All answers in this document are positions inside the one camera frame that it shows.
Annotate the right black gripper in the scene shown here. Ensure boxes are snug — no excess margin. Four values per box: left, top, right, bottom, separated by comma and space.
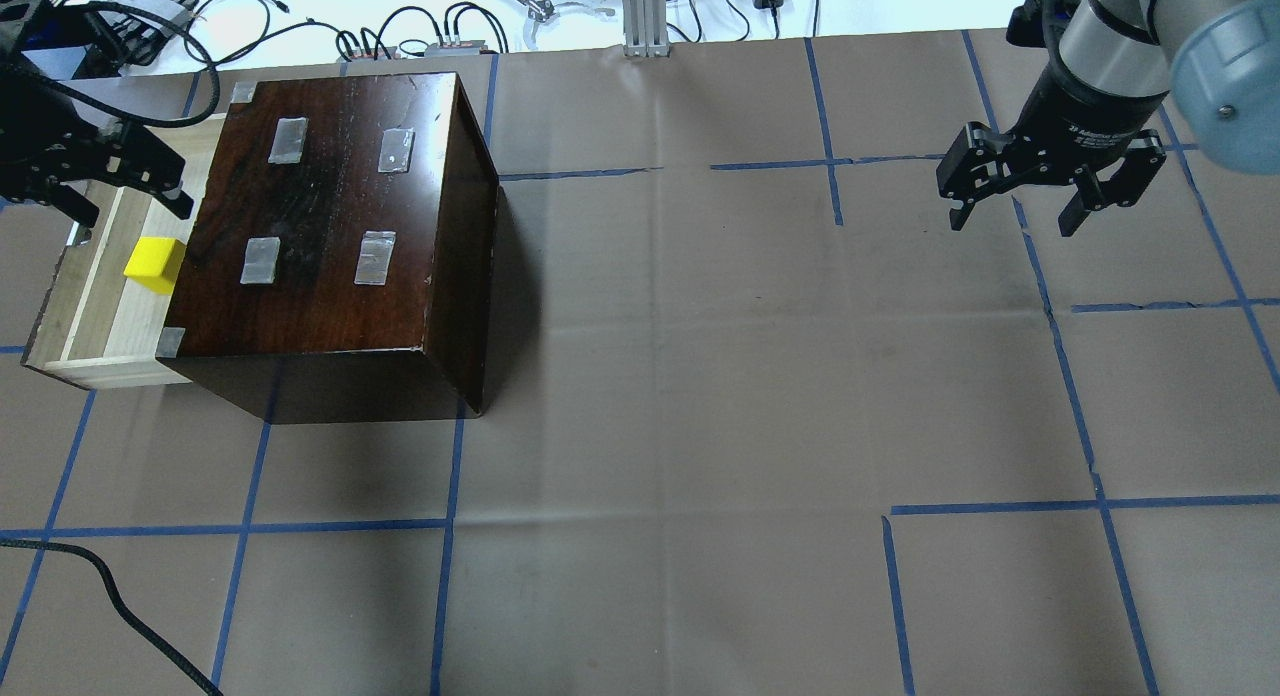
936, 64, 1167, 237

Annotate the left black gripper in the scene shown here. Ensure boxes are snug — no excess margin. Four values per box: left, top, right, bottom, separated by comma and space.
1, 0, 195, 228

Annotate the yellow block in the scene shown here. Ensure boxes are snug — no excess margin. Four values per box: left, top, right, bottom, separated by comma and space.
122, 235, 187, 296

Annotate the light wooden drawer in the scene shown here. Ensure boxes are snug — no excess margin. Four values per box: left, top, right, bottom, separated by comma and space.
22, 114, 227, 392

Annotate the dark wooden drawer cabinet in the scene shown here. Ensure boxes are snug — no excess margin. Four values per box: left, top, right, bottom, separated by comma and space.
156, 72, 500, 423

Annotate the grey cable junction box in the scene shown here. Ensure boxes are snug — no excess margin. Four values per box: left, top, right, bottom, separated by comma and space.
422, 40, 492, 58

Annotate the black braided cable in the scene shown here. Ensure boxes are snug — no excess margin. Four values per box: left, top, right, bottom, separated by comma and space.
0, 539, 223, 696

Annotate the aluminium profile post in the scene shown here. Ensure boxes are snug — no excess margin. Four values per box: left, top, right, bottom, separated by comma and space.
622, 0, 669, 58

